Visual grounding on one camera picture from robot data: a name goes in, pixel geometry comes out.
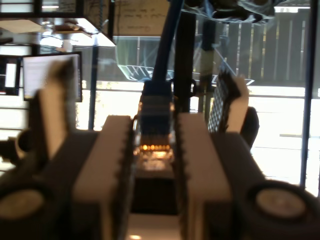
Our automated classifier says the clear glass panel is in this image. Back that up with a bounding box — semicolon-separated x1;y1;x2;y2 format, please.
114;36;255;87

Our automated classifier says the black framed shelf unit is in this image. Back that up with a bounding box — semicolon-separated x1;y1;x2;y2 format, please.
0;0;117;48

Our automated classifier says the small dark computer monitor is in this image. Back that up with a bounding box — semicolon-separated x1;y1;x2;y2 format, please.
0;56;22;97

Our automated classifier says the blue network cable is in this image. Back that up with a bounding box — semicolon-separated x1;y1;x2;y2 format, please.
133;0;186;163

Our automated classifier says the black vertical pole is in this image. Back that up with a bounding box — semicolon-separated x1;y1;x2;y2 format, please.
173;11;197;113

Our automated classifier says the large lit computer monitor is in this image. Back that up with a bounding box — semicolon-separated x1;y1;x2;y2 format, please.
22;51;83;103

